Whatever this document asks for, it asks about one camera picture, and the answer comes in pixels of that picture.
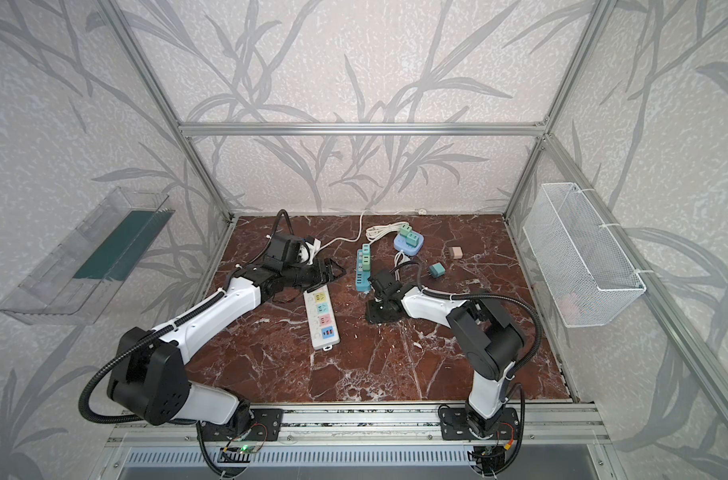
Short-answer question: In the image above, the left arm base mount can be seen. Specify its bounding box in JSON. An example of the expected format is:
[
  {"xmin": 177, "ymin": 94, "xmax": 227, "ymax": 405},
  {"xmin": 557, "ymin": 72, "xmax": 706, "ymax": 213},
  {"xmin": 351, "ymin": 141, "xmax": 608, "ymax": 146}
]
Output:
[{"xmin": 202, "ymin": 408, "xmax": 284, "ymax": 442}]

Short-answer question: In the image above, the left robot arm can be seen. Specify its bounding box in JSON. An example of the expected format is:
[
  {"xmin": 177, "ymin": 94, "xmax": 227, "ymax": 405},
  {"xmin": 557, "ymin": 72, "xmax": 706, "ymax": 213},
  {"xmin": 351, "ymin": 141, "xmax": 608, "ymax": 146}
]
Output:
[{"xmin": 78, "ymin": 233, "xmax": 346, "ymax": 435}]

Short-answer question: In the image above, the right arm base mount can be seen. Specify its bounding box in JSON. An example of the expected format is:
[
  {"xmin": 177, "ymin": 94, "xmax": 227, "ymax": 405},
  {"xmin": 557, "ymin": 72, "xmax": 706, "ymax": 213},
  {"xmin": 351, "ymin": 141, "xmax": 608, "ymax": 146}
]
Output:
[{"xmin": 437, "ymin": 404, "xmax": 520, "ymax": 442}]

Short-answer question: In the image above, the light blue square power socket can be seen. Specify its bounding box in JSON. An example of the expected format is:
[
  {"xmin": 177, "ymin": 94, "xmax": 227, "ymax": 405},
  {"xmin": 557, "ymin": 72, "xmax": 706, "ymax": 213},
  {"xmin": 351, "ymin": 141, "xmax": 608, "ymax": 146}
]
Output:
[{"xmin": 393, "ymin": 232, "xmax": 425, "ymax": 257}]

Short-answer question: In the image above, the light green usb adapter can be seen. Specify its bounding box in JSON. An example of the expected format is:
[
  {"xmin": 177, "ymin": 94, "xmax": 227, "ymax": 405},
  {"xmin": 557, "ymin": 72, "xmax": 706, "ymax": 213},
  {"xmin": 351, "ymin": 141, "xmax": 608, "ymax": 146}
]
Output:
[{"xmin": 399, "ymin": 224, "xmax": 413, "ymax": 237}]

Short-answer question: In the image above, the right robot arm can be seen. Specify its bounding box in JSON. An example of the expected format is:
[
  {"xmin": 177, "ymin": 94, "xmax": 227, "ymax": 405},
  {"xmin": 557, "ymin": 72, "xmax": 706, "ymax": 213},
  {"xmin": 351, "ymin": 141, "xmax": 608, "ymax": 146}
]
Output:
[{"xmin": 365, "ymin": 268, "xmax": 544, "ymax": 439}]

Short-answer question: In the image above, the aluminium front rail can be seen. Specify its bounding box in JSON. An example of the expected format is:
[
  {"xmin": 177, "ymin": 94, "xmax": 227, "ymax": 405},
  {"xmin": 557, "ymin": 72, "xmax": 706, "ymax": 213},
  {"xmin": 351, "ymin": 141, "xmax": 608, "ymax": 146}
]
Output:
[{"xmin": 104, "ymin": 403, "xmax": 611, "ymax": 448}]

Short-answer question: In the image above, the white wire mesh basket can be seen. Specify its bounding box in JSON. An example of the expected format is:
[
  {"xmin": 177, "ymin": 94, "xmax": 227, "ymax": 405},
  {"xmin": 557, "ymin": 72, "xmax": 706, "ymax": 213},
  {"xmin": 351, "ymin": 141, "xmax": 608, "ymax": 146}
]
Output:
[{"xmin": 523, "ymin": 182, "xmax": 647, "ymax": 328}]

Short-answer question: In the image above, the teal green usb adapter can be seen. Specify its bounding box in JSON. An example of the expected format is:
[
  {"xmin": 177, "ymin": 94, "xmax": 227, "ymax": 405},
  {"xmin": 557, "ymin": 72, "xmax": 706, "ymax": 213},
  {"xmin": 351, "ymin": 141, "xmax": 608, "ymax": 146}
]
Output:
[{"xmin": 403, "ymin": 231, "xmax": 423, "ymax": 247}]

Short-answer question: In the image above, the pink adapter back right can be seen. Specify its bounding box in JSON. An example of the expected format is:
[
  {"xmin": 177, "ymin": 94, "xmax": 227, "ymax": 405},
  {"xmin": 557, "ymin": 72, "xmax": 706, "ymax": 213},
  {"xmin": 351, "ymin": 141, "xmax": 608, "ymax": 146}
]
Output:
[{"xmin": 449, "ymin": 246, "xmax": 464, "ymax": 260}]

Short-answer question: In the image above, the clear plastic wall tray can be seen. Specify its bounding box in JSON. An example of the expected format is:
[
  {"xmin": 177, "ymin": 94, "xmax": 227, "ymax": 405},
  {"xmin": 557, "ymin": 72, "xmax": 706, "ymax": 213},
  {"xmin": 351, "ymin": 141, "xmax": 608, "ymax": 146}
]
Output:
[{"xmin": 0, "ymin": 187, "xmax": 175, "ymax": 326}]

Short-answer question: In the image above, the white bundled strip cable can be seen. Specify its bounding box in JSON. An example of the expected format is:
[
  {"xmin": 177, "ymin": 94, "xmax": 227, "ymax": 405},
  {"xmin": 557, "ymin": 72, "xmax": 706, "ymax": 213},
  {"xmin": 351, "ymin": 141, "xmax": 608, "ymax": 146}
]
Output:
[{"xmin": 315, "ymin": 206, "xmax": 431, "ymax": 253}]

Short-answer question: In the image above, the teal power strip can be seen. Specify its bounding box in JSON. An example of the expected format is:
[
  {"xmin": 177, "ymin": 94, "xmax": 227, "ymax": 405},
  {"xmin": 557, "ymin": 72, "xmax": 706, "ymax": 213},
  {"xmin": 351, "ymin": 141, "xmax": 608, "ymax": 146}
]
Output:
[{"xmin": 355, "ymin": 247, "xmax": 372, "ymax": 293}]

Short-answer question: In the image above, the white long power strip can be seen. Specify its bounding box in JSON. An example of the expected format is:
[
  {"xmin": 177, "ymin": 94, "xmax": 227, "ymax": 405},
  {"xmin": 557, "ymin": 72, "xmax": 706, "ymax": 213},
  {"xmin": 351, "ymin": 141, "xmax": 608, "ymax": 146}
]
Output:
[{"xmin": 303, "ymin": 285, "xmax": 340, "ymax": 351}]

